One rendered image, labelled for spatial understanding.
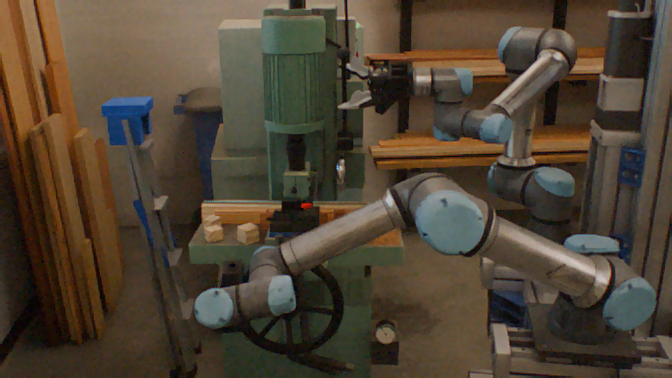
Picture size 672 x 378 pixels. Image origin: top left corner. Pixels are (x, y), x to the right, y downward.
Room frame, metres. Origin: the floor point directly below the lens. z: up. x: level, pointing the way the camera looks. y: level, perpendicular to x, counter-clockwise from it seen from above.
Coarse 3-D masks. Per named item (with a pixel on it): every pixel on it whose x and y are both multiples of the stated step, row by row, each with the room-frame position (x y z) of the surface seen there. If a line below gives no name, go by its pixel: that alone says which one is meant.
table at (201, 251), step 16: (224, 224) 1.80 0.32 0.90; (240, 224) 1.80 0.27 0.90; (256, 224) 1.80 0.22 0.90; (192, 240) 1.68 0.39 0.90; (224, 240) 1.68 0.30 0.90; (400, 240) 1.67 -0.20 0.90; (192, 256) 1.66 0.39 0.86; (208, 256) 1.65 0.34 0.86; (224, 256) 1.65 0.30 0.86; (240, 256) 1.65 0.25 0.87; (352, 256) 1.64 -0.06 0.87; (368, 256) 1.63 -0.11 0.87; (384, 256) 1.63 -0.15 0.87; (400, 256) 1.63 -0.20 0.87; (304, 272) 1.55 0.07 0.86
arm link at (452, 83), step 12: (432, 72) 1.68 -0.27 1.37; (444, 72) 1.67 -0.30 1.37; (456, 72) 1.67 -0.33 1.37; (468, 72) 1.67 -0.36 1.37; (432, 84) 1.66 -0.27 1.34; (444, 84) 1.66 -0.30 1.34; (456, 84) 1.66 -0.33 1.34; (468, 84) 1.66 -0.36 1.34; (432, 96) 1.68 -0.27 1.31; (444, 96) 1.66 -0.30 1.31; (456, 96) 1.66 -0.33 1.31; (468, 96) 1.68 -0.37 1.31
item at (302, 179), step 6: (306, 162) 1.88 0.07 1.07; (306, 168) 1.82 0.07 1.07; (288, 174) 1.76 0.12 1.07; (294, 174) 1.76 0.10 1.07; (300, 174) 1.76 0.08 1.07; (306, 174) 1.76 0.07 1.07; (288, 180) 1.76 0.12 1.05; (294, 180) 1.76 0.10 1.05; (300, 180) 1.76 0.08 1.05; (306, 180) 1.76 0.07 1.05; (288, 186) 1.76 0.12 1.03; (300, 186) 1.76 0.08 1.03; (306, 186) 1.76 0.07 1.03; (288, 192) 1.76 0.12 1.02; (300, 192) 1.76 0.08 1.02; (306, 192) 1.76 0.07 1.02
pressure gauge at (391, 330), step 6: (378, 324) 1.59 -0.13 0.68; (384, 324) 1.57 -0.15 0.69; (390, 324) 1.57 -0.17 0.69; (378, 330) 1.57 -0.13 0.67; (384, 330) 1.57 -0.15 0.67; (390, 330) 1.57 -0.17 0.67; (396, 330) 1.57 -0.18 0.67; (378, 336) 1.57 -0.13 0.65; (384, 336) 1.57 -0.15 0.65; (390, 336) 1.57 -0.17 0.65; (396, 336) 1.57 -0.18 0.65; (384, 342) 1.57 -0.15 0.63; (390, 342) 1.57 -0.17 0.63
